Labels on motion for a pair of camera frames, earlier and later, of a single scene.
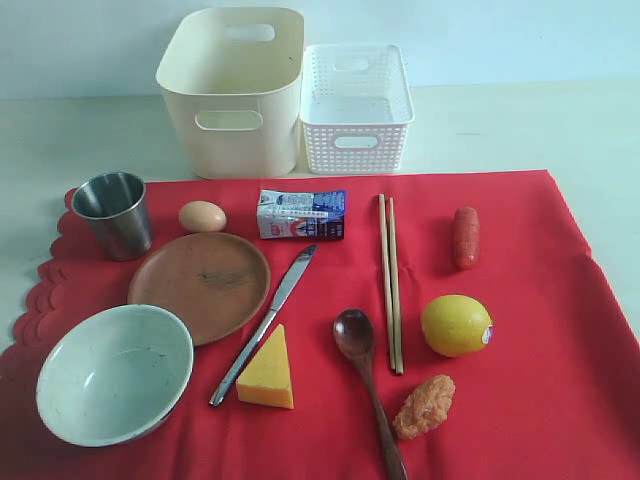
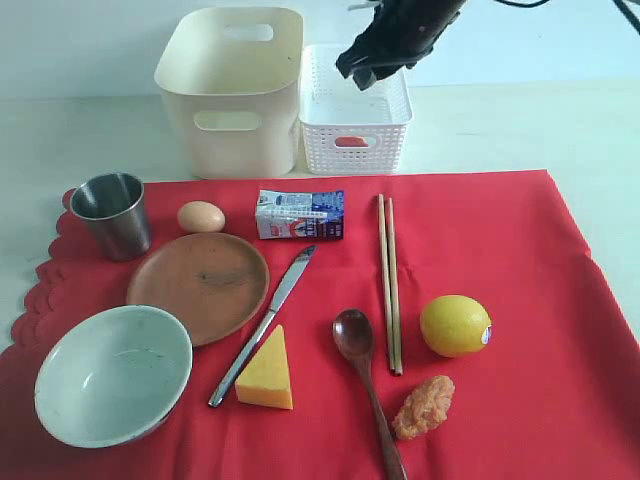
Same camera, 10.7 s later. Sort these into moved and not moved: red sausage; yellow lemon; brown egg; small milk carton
Moved: red sausage
Not moved: small milk carton; yellow lemon; brown egg
